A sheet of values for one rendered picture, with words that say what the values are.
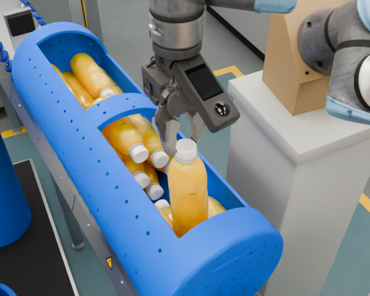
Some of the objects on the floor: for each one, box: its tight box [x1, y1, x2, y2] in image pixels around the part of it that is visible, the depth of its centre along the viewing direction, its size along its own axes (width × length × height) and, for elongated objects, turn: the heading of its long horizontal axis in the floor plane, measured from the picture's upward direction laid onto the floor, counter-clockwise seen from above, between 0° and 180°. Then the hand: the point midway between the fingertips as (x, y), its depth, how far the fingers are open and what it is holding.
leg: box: [0, 61, 22, 134], centre depth 257 cm, size 6×6×63 cm
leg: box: [51, 173, 85, 250], centre depth 197 cm, size 6×6×63 cm
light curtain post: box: [80, 0, 104, 45], centre depth 202 cm, size 6×6×170 cm
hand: (185, 148), depth 76 cm, fingers closed on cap, 4 cm apart
